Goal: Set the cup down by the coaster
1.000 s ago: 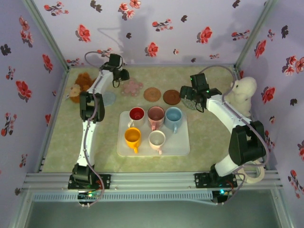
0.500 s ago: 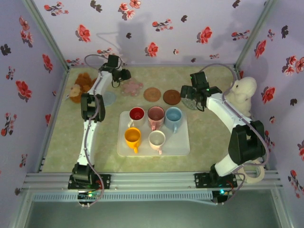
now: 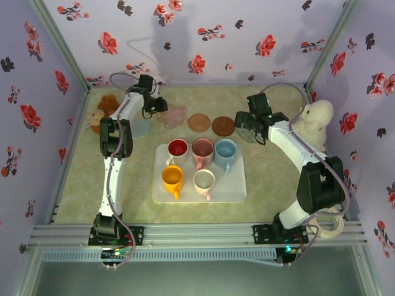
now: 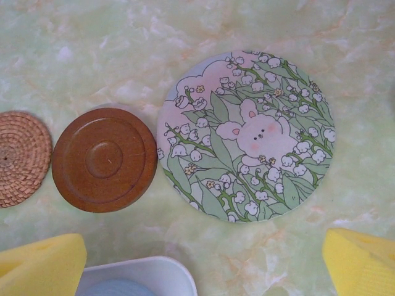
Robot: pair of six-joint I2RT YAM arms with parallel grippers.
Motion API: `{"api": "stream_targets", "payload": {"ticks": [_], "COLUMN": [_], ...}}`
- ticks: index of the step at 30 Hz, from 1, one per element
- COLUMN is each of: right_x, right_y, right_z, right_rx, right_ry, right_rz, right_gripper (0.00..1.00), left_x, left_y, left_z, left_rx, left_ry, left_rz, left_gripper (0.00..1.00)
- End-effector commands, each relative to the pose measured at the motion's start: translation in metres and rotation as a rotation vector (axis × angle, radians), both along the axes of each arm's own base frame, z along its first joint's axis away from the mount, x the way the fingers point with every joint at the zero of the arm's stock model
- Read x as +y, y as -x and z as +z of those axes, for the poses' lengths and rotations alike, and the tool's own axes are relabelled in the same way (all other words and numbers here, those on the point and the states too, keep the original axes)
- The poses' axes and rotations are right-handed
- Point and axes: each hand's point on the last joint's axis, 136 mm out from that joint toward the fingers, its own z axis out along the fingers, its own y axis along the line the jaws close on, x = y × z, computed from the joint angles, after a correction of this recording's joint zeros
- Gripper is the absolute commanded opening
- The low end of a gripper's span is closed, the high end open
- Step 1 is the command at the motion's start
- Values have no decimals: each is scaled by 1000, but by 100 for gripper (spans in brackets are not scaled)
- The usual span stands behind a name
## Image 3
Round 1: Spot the dark pink cup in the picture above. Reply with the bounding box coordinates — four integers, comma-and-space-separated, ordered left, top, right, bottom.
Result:
191, 137, 215, 171

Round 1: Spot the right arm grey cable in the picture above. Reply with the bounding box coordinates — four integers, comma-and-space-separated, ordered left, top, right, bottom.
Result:
257, 82, 351, 268

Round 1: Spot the brown monkey plush toy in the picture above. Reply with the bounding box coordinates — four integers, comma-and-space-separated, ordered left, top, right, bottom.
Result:
85, 94, 121, 134

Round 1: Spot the aluminium mounting rail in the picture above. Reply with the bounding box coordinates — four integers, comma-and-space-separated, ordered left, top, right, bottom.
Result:
29, 223, 370, 247

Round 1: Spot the orange brown round coaster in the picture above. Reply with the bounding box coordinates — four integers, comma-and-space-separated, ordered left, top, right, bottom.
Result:
187, 113, 211, 131

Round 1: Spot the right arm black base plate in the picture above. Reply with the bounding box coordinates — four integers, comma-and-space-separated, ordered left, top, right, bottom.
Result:
252, 224, 309, 246

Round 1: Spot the dark brown round coaster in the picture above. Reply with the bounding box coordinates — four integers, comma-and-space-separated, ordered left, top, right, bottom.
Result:
211, 115, 237, 136

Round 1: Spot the white plastic tray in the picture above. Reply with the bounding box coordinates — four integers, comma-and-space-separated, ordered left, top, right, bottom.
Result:
151, 143, 248, 204

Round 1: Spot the blue woven round coaster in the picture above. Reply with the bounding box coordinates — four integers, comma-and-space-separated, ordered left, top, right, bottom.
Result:
131, 119, 152, 139

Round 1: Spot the green floral round coaster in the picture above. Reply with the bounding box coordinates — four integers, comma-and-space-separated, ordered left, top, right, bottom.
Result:
235, 123, 259, 144

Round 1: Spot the white bear plush toy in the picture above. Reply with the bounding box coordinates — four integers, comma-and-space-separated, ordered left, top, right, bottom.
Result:
291, 99, 335, 154

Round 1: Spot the masking tape roll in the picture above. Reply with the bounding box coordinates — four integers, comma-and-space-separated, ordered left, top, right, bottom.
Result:
308, 207, 345, 239

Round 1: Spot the yellow cup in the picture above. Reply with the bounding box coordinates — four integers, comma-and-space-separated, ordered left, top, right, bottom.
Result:
161, 165, 185, 200

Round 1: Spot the white cup red inside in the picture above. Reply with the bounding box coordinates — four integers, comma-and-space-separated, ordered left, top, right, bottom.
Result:
165, 138, 189, 167

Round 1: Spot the aluminium frame post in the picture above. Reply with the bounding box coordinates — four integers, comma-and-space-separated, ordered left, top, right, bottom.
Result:
304, 0, 362, 90
27, 0, 92, 93

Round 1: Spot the pink flower shaped coaster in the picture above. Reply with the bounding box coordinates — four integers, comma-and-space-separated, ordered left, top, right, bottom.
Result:
160, 105, 188, 128

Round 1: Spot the pale pink cup cream inside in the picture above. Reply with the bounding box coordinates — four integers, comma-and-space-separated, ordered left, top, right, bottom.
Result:
193, 168, 216, 202

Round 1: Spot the grey slotted cable duct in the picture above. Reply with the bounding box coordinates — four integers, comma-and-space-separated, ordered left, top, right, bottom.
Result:
41, 248, 277, 263

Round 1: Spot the light blue cup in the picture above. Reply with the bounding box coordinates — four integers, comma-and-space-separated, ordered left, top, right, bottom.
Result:
214, 138, 238, 174

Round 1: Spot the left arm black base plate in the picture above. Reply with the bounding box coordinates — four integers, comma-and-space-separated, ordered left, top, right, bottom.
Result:
88, 226, 145, 247

